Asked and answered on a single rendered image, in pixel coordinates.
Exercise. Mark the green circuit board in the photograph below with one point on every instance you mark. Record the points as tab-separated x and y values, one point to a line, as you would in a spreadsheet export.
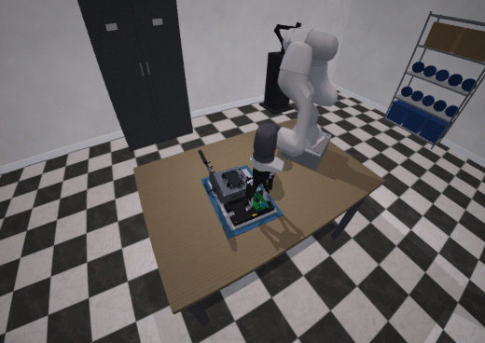
259	203

